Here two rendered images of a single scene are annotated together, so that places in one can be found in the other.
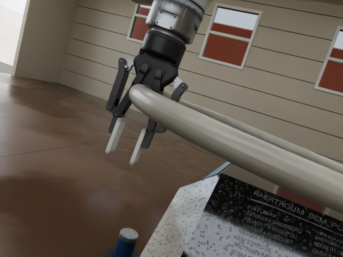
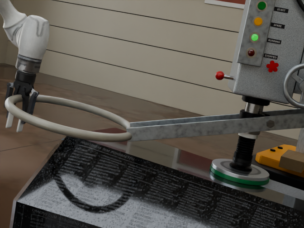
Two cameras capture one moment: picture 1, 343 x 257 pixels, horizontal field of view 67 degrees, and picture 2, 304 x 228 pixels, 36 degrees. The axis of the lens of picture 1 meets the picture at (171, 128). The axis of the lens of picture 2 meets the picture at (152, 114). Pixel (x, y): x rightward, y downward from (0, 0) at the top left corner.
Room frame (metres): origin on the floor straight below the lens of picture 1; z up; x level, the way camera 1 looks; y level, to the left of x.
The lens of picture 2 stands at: (-1.24, -0.67, 1.26)
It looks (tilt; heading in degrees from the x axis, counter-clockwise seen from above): 10 degrees down; 7
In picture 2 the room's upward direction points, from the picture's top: 11 degrees clockwise
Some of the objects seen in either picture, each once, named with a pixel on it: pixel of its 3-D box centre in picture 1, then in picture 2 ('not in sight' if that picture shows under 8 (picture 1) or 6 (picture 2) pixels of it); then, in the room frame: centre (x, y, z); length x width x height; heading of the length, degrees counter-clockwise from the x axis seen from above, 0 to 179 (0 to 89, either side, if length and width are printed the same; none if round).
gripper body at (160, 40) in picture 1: (157, 61); (24, 83); (0.47, 0.06, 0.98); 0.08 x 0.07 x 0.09; 80
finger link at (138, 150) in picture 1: (139, 146); (21, 123); (0.47, 0.05, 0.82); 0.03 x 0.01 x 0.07; 170
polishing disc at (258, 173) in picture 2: not in sight; (239, 169); (0.49, -0.81, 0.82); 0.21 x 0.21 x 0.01
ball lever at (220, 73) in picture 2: not in sight; (225, 76); (0.41, -0.69, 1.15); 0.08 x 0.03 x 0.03; 95
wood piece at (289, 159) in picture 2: not in sight; (294, 160); (0.94, -1.07, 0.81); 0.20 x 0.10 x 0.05; 164
